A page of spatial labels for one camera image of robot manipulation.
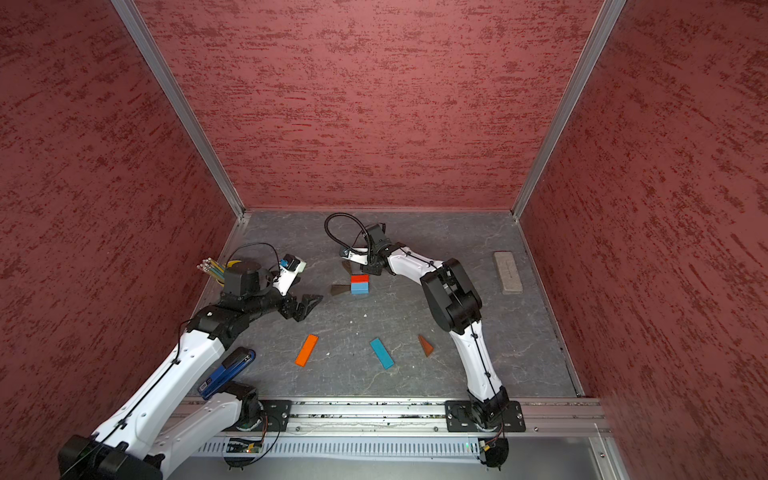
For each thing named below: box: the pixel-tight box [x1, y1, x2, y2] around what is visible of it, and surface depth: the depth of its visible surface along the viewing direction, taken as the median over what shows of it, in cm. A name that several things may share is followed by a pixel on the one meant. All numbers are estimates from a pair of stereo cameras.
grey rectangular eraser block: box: [493, 251, 523, 295], surface depth 101 cm
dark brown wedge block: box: [330, 284, 351, 296], surface depth 99 cm
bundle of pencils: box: [196, 257, 226, 287], surface depth 86 cm
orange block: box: [295, 334, 319, 367], surface depth 87 cm
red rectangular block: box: [351, 274, 370, 283], surface depth 102 cm
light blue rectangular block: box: [351, 282, 369, 295], surface depth 99 cm
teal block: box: [369, 337, 395, 370], surface depth 86 cm
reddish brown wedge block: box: [418, 334, 434, 357], surface depth 88 cm
